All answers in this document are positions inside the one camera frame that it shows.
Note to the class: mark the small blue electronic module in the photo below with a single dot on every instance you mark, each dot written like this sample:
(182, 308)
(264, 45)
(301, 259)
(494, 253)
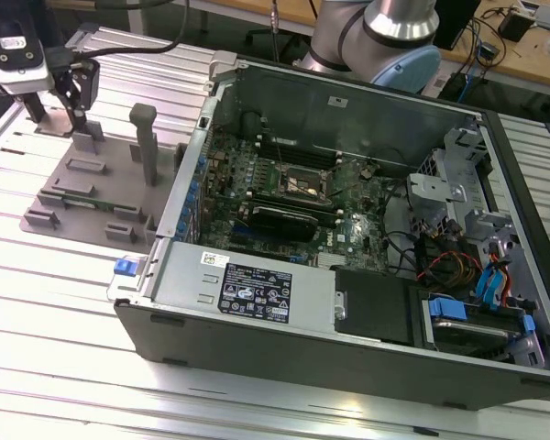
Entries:
(488, 50)

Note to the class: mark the round coin battery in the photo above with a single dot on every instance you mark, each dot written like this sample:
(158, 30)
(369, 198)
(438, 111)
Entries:
(367, 172)

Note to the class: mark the metal socket locking lever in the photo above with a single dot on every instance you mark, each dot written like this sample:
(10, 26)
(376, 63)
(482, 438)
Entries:
(280, 156)

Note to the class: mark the white desk frame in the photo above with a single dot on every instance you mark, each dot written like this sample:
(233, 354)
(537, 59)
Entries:
(134, 14)

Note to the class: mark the silver power supply unit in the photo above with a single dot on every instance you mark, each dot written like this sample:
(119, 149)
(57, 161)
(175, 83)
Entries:
(183, 279)

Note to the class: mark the green motherboard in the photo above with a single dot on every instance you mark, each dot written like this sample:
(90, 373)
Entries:
(357, 229)

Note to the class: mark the green RAM stick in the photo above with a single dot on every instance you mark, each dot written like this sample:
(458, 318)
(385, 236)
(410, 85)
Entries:
(96, 202)

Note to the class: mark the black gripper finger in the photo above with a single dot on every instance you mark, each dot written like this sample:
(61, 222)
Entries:
(34, 107)
(84, 84)

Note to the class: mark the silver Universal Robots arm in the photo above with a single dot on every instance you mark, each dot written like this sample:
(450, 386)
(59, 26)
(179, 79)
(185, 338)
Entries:
(348, 27)

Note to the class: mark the grey plastic parts rack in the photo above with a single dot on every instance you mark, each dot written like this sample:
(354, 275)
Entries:
(119, 183)

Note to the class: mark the blue case latch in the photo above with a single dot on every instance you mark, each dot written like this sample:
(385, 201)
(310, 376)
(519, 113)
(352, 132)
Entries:
(122, 267)

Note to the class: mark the wooden workbench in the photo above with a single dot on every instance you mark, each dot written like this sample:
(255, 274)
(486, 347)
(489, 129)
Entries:
(527, 62)

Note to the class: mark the black RAM slot bank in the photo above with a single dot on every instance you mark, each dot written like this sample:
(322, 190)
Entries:
(293, 202)
(302, 153)

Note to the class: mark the silver metal drive cage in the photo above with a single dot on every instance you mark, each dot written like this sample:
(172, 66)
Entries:
(435, 188)

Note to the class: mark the CPU socket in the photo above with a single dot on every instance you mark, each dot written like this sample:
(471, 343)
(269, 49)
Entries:
(302, 181)

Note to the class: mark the hard disk in blue carrier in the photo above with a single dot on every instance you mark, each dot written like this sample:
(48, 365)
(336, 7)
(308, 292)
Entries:
(447, 309)

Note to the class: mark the black graphics card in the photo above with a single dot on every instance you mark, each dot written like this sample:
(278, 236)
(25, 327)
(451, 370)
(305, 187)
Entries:
(282, 225)

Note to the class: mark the silver chipset heatsink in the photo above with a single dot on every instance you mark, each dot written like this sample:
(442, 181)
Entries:
(331, 261)

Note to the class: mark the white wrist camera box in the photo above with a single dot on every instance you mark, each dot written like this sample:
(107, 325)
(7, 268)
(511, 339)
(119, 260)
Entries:
(23, 78)

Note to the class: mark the black drive bay box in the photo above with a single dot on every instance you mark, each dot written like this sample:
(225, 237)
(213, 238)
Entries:
(376, 302)

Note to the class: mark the black open PC case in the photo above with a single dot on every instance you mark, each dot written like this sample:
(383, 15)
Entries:
(302, 366)

